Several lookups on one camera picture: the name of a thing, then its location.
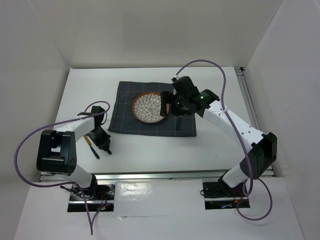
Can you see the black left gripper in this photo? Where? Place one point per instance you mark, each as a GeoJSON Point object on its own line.
{"type": "Point", "coordinates": [100, 142]}

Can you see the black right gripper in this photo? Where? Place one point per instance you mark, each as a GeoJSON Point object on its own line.
{"type": "Point", "coordinates": [165, 98]}

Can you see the gold knife green handle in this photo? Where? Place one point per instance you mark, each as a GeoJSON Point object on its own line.
{"type": "Point", "coordinates": [91, 147]}

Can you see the floral patterned ceramic plate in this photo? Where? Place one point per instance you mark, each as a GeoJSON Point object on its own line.
{"type": "Point", "coordinates": [147, 107]}

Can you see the dark grey checked cloth napkin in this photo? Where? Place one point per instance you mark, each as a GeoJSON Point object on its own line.
{"type": "Point", "coordinates": [123, 120]}

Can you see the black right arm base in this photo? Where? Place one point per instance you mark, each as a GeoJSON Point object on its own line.
{"type": "Point", "coordinates": [213, 190]}

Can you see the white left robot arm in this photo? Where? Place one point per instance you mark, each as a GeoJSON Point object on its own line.
{"type": "Point", "coordinates": [57, 153]}

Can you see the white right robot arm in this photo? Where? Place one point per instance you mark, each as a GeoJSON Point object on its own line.
{"type": "Point", "coordinates": [260, 149]}

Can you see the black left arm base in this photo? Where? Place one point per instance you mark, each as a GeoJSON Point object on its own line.
{"type": "Point", "coordinates": [101, 193]}

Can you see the aluminium front table rail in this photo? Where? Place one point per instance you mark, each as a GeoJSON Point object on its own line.
{"type": "Point", "coordinates": [168, 175]}

